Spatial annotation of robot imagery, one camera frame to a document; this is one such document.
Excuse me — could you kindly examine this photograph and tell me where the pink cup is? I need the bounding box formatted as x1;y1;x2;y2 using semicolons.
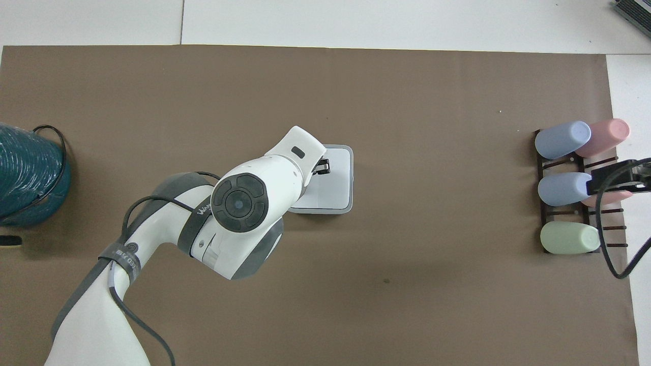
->
575;118;631;158
581;190;634;208

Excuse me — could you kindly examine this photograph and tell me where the green cup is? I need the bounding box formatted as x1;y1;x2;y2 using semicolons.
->
540;221;601;255

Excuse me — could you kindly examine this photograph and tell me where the grey keyboard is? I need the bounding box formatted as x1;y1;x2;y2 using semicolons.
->
612;0;651;32

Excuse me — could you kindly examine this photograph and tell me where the teal woven basket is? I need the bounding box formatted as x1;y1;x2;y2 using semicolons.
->
0;122;72;227

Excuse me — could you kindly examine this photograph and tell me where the blue cup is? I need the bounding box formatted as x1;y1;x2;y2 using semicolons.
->
535;120;592;160
537;172;594;207

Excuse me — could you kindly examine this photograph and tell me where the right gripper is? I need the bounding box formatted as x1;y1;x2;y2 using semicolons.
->
585;159;651;197

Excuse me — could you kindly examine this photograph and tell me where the white trash can grey rim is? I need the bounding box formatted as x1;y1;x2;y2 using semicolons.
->
288;144;354;215

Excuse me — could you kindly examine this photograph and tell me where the dark brown cup rack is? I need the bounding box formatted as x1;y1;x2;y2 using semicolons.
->
533;129;629;255

